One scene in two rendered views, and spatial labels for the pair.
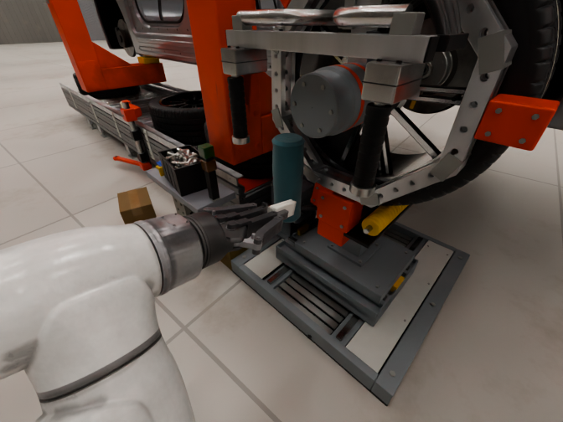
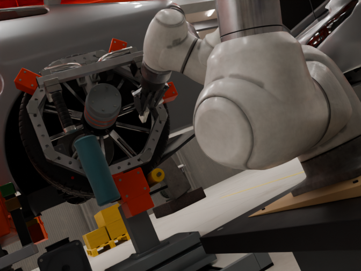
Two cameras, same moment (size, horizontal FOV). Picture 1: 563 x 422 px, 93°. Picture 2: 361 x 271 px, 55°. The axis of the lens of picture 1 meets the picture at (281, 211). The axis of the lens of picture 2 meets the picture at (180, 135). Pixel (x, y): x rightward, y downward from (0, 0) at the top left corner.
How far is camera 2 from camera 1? 1.20 m
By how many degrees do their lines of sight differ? 77
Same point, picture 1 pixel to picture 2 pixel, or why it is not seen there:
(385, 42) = (131, 55)
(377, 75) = (139, 58)
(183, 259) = not seen: hidden behind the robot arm
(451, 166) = (164, 112)
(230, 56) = (55, 81)
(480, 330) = not seen: hidden behind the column
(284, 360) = not seen: outside the picture
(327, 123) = (117, 100)
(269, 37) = (74, 70)
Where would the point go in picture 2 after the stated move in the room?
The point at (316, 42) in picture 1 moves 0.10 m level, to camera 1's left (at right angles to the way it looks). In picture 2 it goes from (103, 63) to (86, 59)
